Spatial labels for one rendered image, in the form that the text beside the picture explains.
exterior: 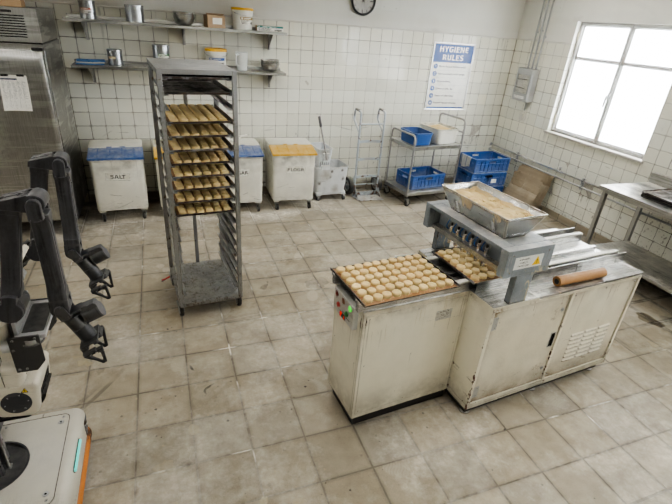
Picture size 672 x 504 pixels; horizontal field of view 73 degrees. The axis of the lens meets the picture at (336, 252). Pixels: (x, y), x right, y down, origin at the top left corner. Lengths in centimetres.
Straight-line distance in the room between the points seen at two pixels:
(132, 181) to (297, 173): 183
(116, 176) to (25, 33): 145
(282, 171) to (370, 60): 189
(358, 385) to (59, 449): 149
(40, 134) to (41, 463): 323
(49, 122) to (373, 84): 375
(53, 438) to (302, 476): 123
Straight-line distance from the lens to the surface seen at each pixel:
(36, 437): 273
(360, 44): 622
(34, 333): 202
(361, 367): 255
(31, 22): 496
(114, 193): 542
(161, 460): 280
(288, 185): 557
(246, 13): 554
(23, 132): 508
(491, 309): 259
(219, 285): 383
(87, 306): 179
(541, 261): 264
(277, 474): 267
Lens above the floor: 215
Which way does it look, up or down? 27 degrees down
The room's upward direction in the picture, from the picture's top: 5 degrees clockwise
